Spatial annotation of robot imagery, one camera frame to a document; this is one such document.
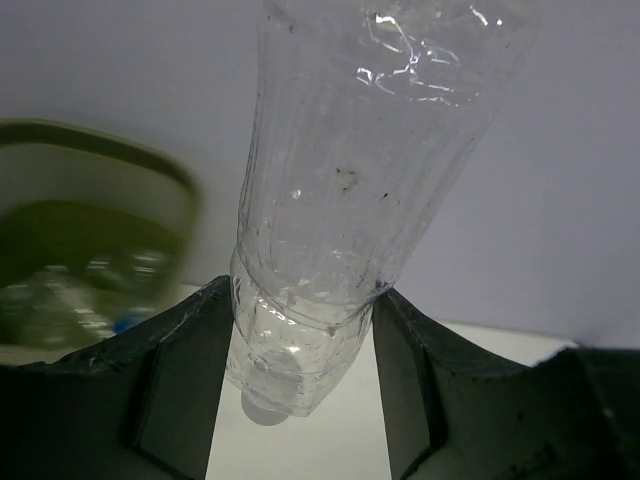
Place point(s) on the clear bottle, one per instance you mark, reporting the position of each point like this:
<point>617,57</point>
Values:
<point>366,112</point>

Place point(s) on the olive green plastic bin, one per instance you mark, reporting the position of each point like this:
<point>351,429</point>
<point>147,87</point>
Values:
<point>94,233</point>

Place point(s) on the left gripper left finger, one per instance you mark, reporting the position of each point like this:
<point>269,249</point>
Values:
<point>140,405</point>

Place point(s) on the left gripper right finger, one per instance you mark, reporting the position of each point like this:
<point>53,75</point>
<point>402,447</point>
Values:
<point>454,410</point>

